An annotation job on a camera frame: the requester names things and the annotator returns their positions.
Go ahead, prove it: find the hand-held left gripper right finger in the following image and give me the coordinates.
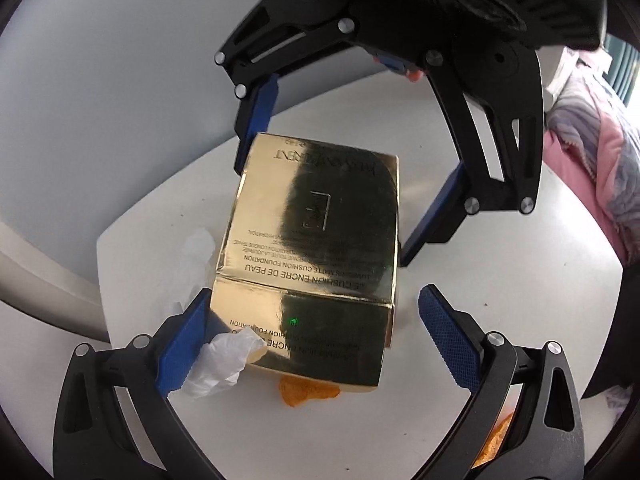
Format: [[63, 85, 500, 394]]
[[418, 284, 586, 480]]

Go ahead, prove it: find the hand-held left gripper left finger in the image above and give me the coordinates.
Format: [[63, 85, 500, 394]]
[[52, 287, 226, 480]]

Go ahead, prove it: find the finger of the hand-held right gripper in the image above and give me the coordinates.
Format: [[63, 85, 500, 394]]
[[215, 0, 358, 176], [400, 35, 543, 266]]

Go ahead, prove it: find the clear plastic bag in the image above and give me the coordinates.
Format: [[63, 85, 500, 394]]
[[172, 227, 266, 398]]

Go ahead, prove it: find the orange peel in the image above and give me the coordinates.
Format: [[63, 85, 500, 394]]
[[278, 375, 341, 407], [472, 410, 516, 467]]

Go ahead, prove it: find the gold cardboard box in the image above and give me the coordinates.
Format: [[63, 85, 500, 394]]
[[209, 133, 401, 390]]

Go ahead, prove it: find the white nightstand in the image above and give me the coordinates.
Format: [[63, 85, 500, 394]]
[[97, 67, 631, 480]]

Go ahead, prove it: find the pink patterned blanket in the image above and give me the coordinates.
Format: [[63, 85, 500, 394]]
[[542, 45, 640, 261]]

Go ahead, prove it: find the white door frame trim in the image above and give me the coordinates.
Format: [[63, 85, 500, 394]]
[[0, 220, 111, 346]]

